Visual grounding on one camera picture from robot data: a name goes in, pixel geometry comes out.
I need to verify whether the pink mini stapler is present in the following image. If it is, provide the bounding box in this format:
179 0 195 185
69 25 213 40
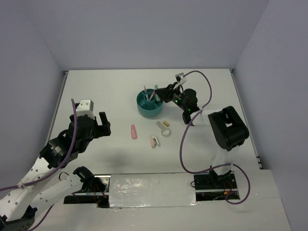
150 135 160 148

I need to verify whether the green highlighter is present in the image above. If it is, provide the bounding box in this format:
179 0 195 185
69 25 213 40
154 85 160 102

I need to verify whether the teal round desk organizer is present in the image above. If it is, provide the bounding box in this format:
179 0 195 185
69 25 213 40
136 89 163 118

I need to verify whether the clear tape roll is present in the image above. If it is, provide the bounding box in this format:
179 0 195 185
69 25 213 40
161 128 171 138

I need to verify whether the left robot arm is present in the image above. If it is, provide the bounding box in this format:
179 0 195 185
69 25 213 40
0 112 111 231

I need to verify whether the aluminium table rail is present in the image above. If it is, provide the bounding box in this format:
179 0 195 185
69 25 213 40
39 70 68 167
229 68 264 170

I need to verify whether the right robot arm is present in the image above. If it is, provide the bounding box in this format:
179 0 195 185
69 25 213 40
155 82 249 188

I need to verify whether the left aluminium table rail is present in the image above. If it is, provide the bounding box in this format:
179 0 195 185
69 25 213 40
39 70 68 167

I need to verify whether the pink highlighter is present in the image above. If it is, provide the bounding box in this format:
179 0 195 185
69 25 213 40
131 125 137 140

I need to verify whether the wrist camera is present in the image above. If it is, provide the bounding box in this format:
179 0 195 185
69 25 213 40
174 73 187 89
76 99 95 119

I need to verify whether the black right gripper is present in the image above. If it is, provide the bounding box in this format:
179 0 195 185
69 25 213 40
155 82 188 111

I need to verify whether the blue ballpoint pen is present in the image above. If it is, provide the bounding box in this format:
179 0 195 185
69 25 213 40
143 85 149 101

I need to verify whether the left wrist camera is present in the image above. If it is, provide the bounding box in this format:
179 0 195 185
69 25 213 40
76 99 95 119

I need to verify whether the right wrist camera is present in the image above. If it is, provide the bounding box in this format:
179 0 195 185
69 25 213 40
174 73 187 89

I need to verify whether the right aluminium table rail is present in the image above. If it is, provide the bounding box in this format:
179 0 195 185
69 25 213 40
229 68 264 170

